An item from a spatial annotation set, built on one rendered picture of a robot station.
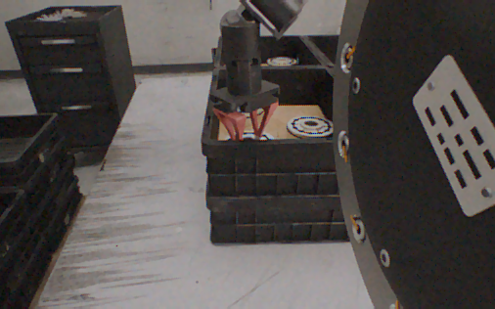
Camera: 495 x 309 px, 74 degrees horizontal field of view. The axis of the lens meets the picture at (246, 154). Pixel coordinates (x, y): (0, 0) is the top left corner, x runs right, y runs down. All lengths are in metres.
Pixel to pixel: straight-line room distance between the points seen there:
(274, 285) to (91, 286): 0.31
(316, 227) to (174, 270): 0.27
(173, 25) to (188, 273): 3.53
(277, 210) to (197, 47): 3.52
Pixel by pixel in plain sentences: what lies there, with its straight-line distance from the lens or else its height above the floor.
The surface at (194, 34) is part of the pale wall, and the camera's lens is 3.98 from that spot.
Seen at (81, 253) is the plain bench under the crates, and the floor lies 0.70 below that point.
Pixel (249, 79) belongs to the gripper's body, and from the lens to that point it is 0.52.
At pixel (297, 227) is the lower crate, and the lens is 0.63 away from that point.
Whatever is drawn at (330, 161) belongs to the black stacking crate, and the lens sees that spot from 0.55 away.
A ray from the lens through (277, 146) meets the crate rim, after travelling 0.50.
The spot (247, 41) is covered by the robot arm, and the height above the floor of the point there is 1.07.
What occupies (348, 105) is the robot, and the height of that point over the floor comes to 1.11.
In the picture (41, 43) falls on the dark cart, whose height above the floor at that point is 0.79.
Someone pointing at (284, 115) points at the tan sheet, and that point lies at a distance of 0.84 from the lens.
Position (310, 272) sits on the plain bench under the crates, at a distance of 0.62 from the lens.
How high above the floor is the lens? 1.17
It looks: 31 degrees down
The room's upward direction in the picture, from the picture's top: straight up
